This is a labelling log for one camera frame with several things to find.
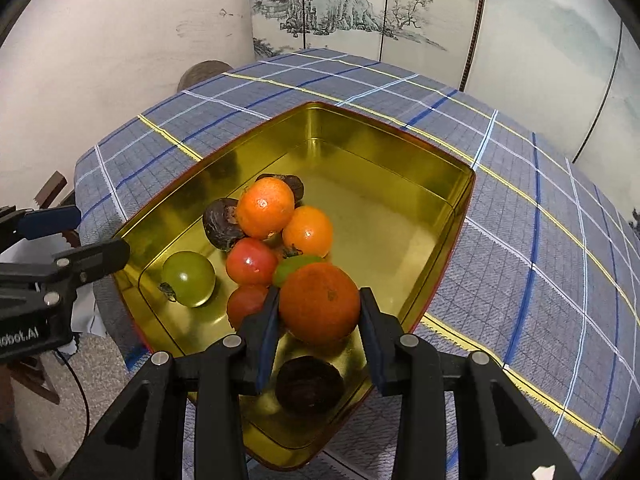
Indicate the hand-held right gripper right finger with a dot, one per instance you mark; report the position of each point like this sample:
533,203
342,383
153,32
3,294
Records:
372,332

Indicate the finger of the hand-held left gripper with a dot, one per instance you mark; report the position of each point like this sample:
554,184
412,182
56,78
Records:
50,221
97,257

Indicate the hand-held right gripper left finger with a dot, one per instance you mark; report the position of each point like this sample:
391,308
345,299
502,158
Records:
267,332

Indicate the red tomato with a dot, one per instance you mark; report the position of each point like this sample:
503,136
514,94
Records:
252,262
247,302

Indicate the large orange tangerine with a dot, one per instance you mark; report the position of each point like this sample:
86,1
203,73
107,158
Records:
320,302

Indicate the small green tomato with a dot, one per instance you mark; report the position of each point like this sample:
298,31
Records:
292,267

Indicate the large green tomato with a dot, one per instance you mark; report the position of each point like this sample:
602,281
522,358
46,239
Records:
189,277

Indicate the small orange tangerine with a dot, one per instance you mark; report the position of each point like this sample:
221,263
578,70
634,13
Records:
307,232
265,207

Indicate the red and gold tin box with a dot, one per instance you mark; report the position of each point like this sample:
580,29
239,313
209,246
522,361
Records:
380,220

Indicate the dark wooden chair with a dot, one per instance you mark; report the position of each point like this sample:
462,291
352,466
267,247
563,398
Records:
50,187

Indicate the pale blue cloth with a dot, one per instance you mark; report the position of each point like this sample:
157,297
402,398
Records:
87,310

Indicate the blue plaid tablecloth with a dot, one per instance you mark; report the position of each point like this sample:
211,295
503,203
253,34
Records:
525,260

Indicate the grey round millstone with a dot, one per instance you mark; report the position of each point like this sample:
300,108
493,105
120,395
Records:
202,74

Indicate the painted folding screen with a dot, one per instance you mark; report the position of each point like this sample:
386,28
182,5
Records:
425,20

